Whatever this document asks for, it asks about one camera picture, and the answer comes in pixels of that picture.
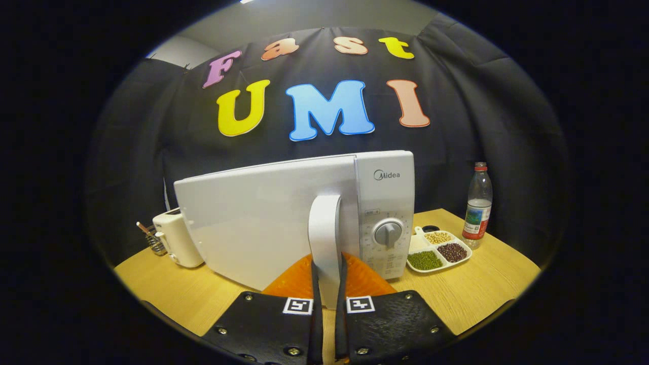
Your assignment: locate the pile of green beans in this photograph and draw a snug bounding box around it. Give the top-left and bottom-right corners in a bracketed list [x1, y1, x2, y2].
[408, 250, 443, 271]

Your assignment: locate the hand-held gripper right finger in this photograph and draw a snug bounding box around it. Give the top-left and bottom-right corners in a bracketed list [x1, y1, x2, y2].
[335, 252, 457, 365]

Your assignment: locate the clear plastic water bottle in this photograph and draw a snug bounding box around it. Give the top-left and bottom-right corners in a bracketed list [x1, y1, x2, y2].
[462, 162, 493, 249]

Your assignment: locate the white bread toaster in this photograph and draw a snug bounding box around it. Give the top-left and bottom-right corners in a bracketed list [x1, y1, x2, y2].
[152, 207, 204, 268]

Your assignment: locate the pile of dark red beans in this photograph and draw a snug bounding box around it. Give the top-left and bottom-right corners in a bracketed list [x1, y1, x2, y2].
[437, 243, 468, 263]

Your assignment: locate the wire mesh utensil holder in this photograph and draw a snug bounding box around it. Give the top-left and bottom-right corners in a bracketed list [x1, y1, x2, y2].
[145, 226, 167, 256]

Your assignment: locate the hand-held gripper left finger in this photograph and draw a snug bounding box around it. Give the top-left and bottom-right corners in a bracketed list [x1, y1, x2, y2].
[202, 252, 324, 365]

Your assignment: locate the black backdrop cloth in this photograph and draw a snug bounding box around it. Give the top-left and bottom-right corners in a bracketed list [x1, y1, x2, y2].
[84, 25, 573, 269]

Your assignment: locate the white toaster oven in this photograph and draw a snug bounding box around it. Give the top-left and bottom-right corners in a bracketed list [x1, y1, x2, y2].
[173, 150, 415, 310]

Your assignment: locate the white divided plate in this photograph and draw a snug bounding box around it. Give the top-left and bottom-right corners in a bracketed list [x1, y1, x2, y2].
[406, 226, 473, 274]

